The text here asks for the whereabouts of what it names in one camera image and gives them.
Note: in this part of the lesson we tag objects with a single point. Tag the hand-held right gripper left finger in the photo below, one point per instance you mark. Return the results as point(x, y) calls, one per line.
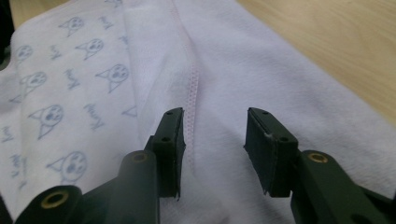
point(169, 155)

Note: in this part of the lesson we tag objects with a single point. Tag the white towel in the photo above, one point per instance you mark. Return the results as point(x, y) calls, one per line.
point(249, 62)

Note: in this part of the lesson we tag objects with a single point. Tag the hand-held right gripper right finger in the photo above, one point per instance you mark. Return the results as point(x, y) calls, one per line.
point(274, 161)

